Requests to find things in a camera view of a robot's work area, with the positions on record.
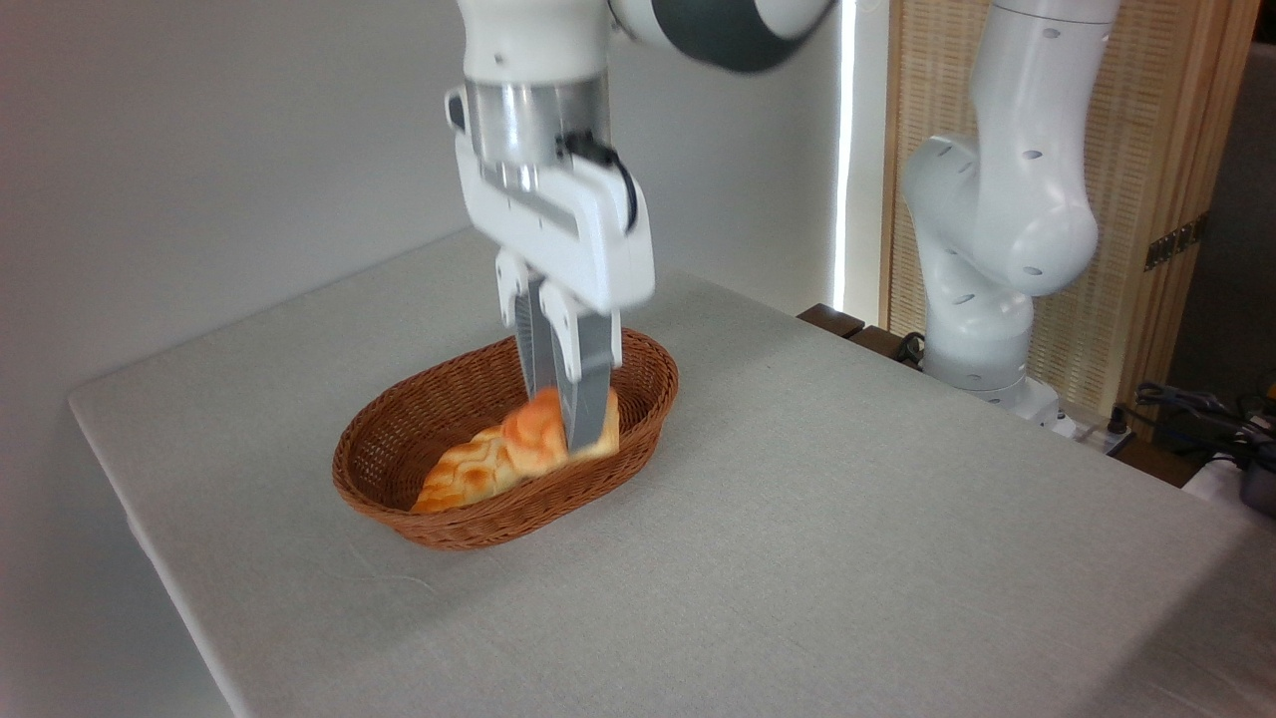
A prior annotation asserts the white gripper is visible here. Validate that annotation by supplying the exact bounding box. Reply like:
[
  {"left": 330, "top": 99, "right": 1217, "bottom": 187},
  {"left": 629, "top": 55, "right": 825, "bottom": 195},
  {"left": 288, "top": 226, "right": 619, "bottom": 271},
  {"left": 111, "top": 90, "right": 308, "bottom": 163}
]
[{"left": 454, "top": 134, "right": 657, "bottom": 453}]

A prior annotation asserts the round orange bread bun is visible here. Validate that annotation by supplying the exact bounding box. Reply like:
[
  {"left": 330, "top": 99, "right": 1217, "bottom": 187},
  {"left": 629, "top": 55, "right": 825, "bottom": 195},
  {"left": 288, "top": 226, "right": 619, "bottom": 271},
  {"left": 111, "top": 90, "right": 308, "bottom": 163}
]
[{"left": 500, "top": 386, "right": 622, "bottom": 471}]

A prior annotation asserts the braided golden bread loaf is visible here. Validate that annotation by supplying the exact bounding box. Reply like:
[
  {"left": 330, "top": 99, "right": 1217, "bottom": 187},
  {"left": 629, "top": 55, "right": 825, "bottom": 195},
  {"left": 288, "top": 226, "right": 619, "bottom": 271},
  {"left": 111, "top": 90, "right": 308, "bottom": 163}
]
[{"left": 410, "top": 423, "right": 529, "bottom": 516}]

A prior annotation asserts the brown woven wicker basket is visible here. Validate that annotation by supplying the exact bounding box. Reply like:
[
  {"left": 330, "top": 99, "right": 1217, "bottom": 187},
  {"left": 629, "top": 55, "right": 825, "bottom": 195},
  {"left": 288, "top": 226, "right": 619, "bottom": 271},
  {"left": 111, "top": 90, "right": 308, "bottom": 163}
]
[{"left": 332, "top": 327, "right": 680, "bottom": 552}]

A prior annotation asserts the grey table cloth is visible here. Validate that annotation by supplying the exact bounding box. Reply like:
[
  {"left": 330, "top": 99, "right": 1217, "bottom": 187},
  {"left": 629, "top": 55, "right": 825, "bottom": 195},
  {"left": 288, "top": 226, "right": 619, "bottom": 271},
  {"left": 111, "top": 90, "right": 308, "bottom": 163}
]
[{"left": 68, "top": 224, "right": 1276, "bottom": 718}]

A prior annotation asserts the white power strip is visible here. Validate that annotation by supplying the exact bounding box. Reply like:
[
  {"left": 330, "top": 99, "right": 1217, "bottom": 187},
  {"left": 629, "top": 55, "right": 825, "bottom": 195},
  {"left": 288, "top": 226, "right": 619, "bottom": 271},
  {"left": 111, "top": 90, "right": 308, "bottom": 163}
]
[{"left": 1069, "top": 411, "right": 1139, "bottom": 457}]

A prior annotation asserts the dark metal screen hinge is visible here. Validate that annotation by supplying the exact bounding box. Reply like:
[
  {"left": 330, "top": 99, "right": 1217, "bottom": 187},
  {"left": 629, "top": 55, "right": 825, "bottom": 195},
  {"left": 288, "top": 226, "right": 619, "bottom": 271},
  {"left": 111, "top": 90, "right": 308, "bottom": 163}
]
[{"left": 1143, "top": 213, "right": 1210, "bottom": 272}]

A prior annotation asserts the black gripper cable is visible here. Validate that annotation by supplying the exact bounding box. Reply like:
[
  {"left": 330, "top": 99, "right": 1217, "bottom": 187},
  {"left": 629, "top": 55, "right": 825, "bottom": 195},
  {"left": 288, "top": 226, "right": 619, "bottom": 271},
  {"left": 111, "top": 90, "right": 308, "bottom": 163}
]
[{"left": 562, "top": 131, "right": 640, "bottom": 236}]

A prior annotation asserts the black cable bundle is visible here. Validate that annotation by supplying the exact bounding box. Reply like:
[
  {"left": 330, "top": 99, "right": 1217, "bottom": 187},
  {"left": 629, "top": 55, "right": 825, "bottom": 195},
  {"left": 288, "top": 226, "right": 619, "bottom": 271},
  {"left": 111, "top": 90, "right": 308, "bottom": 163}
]
[{"left": 1133, "top": 380, "right": 1276, "bottom": 472}]

